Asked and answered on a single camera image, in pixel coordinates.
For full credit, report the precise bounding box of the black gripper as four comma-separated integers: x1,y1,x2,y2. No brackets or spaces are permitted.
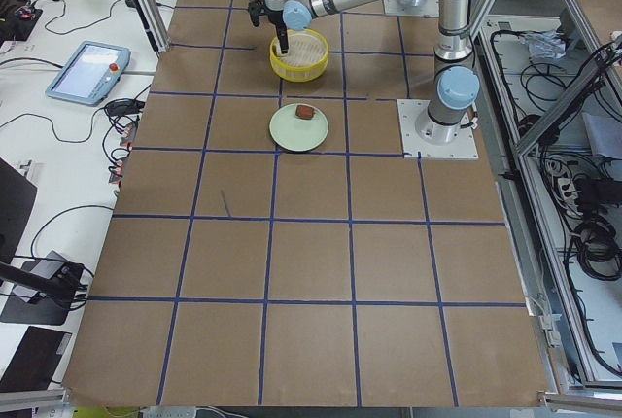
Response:
273,17,290,56

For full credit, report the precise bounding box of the brown steamed bun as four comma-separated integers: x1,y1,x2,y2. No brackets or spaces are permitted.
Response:
294,104,316,121

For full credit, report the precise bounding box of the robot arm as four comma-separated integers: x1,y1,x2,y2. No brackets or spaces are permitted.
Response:
248,0,480,146

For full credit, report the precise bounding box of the middle yellow bamboo steamer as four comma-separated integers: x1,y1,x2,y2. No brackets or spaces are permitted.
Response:
269,29,329,83

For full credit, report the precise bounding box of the light green plate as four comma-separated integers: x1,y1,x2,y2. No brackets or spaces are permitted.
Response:
269,103,329,152

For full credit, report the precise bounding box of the teach pendant with red button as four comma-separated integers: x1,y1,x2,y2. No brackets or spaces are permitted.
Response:
45,41,131,106

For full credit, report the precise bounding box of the aluminium frame post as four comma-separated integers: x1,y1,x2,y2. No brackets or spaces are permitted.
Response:
109,0,171,53

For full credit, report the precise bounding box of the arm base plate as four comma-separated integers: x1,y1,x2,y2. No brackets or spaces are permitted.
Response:
397,99,479,160

